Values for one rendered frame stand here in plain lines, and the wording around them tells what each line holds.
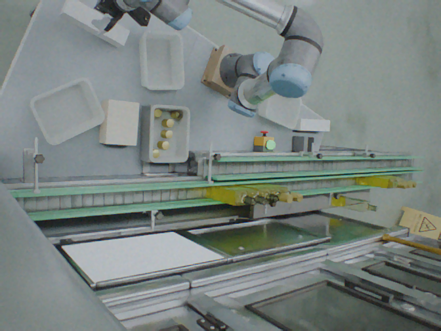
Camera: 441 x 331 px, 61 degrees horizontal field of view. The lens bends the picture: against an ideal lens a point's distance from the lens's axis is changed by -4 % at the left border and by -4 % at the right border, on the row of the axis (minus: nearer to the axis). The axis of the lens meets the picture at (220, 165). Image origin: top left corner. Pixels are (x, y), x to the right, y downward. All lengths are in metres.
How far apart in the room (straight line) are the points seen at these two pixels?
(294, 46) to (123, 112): 0.67
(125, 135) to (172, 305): 0.73
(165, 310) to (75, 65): 0.93
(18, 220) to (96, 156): 1.35
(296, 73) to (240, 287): 0.60
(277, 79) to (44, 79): 0.81
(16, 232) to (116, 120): 1.31
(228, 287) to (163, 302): 0.19
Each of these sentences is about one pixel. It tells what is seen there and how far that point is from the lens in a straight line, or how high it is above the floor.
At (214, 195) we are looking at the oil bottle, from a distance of 1.58.
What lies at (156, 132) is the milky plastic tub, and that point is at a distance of 1.60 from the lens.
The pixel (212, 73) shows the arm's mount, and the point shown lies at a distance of 1.69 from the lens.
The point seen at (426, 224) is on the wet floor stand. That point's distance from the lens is 4.75.
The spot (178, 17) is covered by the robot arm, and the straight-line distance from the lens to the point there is 1.13.
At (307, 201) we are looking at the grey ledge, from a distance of 2.07.
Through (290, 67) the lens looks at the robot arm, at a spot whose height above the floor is 1.42.
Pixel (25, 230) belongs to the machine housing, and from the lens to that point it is 0.18.
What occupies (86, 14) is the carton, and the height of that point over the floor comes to 0.81.
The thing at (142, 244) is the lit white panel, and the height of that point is 1.08.
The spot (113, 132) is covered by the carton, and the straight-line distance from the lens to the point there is 1.47.
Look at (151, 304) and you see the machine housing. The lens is 0.96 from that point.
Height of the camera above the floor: 2.20
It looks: 53 degrees down
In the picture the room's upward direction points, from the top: 101 degrees clockwise
